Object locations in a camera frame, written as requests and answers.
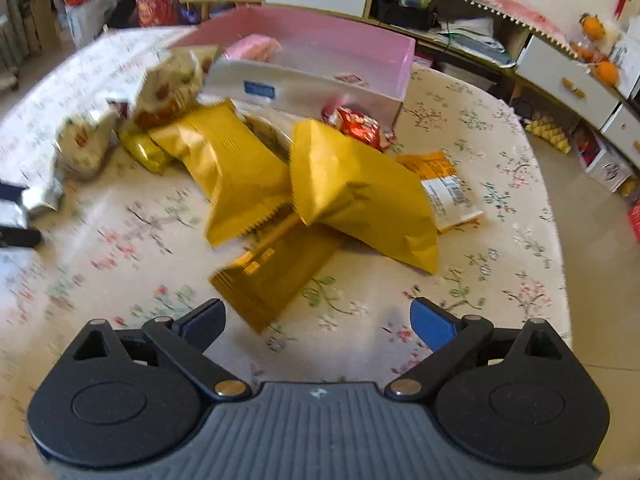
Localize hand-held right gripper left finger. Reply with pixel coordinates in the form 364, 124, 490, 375
65, 298, 251, 402

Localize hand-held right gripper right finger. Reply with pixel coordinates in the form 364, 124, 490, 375
384, 297, 571, 401

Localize shiny golden snack packet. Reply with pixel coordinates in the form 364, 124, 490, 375
209, 222, 346, 333

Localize small gold foil packet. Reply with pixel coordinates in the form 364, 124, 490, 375
119, 130, 176, 176

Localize yellow snack packet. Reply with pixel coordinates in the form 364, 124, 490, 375
290, 119, 441, 275
147, 100, 293, 248

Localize pink snack packet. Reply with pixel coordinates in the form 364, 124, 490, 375
222, 34, 283, 63

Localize pink box with silver side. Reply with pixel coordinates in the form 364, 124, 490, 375
175, 7, 416, 133

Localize silver foil packet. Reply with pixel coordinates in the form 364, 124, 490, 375
20, 180, 64, 218

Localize floral tablecloth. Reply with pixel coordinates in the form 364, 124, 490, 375
0, 25, 573, 461

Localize orange white-label snack packet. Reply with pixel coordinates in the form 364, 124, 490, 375
397, 150, 486, 233

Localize white plastic bag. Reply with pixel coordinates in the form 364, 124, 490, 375
59, 0, 118, 51

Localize red patterned snack packet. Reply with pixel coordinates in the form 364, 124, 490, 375
320, 105, 396, 153

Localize yellow plastic pieces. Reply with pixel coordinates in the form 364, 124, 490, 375
525, 112, 573, 155

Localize printed cardboard box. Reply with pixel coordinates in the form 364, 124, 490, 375
575, 127, 636, 193

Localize red gift bag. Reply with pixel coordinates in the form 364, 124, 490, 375
131, 0, 181, 28

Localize white drawer unit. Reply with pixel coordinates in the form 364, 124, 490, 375
515, 35, 640, 161

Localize orange fruit ornament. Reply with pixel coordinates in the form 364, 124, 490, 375
580, 14, 606, 41
595, 60, 621, 86

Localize black storage box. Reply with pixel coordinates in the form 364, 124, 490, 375
375, 0, 438, 31

